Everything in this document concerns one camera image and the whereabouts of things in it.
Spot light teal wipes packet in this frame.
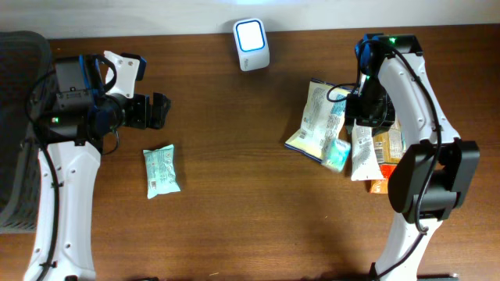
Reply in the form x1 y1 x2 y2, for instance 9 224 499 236
143 144 180 199

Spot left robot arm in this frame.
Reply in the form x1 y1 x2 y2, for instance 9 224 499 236
23 51 171 280

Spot orange pasta bag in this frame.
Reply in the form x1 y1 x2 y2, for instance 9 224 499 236
370 118 406 194

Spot cream snack bag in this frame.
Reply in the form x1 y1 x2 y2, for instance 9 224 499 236
284 79 350 162

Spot white Pantene tube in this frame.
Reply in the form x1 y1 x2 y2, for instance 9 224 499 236
351 124 384 181

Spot grey plastic mesh basket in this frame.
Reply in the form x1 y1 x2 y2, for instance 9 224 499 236
1 31 52 234

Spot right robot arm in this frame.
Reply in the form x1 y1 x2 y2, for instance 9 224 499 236
345 34 480 280

